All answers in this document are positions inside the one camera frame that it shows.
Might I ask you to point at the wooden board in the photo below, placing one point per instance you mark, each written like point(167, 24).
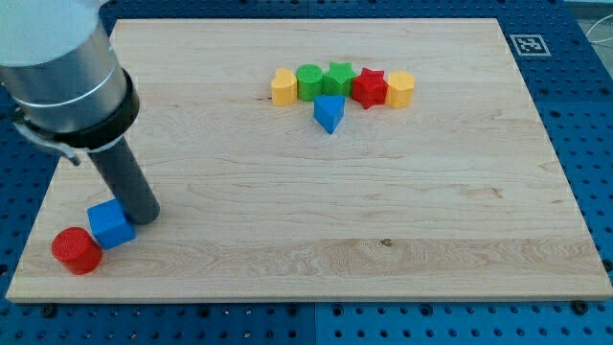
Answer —
point(457, 197)

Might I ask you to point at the blue cube block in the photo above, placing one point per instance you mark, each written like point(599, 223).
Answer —
point(109, 225)

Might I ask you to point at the white fiducial marker tag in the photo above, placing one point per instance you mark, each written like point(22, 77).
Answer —
point(530, 45)

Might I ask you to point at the blue triangle block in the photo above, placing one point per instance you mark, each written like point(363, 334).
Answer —
point(329, 112)

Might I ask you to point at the red cylinder block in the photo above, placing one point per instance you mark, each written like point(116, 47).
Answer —
point(75, 249)

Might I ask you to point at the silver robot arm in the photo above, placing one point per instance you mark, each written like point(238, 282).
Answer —
point(60, 69)

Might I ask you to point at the red star block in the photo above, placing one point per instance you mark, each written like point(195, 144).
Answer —
point(369, 88)

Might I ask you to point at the green star block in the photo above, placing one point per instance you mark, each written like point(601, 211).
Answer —
point(338, 79)

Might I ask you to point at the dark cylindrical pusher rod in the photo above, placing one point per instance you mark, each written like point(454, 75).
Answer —
point(124, 177)

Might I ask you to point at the green cylinder block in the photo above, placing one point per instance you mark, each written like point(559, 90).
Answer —
point(310, 82)

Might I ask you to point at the yellow heart block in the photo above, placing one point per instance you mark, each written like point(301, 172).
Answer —
point(284, 87)

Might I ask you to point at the yellow hexagon block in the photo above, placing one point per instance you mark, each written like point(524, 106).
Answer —
point(401, 85)

